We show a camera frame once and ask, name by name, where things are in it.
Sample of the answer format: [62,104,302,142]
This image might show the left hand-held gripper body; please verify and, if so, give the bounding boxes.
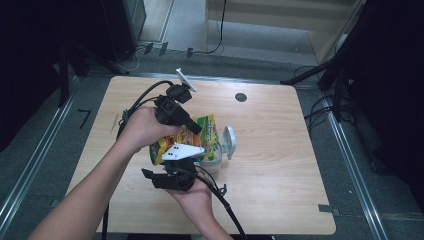
[154,67,198,127]

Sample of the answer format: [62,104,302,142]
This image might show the dark cabinet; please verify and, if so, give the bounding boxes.
[99,0,148,63]

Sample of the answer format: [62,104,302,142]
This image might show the black metal stand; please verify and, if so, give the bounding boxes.
[279,0,368,123]
[58,41,131,108]

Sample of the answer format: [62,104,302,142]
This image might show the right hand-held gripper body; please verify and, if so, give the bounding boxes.
[152,142,205,192]

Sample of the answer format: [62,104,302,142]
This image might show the right hand-held gripper cable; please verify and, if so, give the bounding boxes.
[194,165,248,240]

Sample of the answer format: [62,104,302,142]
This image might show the left hand-held gripper cable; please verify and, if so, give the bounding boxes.
[101,79,175,240]

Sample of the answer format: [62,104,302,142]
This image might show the green yellow spout pouch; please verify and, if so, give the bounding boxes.
[149,114,223,167]

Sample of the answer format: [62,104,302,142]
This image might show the black hanging cable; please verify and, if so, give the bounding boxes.
[191,0,228,56]

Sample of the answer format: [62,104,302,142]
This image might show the black floor cables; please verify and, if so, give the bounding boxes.
[293,64,354,132]

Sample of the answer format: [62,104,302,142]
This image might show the person's right hand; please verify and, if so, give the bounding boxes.
[166,181,214,224]

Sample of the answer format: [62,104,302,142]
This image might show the person's left hand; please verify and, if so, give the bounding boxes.
[116,106,183,154]

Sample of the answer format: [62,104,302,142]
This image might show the dark curtain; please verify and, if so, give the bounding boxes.
[0,0,111,153]
[333,0,424,214]

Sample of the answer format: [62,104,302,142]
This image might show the white floor cable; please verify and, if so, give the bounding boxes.
[116,46,143,73]

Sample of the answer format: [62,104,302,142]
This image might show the metal floor rail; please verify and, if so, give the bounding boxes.
[324,96,389,240]
[0,76,79,228]

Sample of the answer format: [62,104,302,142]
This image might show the hand-held gripper cable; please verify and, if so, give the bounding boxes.
[101,79,175,240]
[194,165,248,240]

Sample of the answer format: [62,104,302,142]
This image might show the light wooden shelf unit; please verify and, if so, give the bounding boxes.
[203,0,368,66]

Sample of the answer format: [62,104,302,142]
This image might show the white lidded jug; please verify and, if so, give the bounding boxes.
[196,125,238,175]

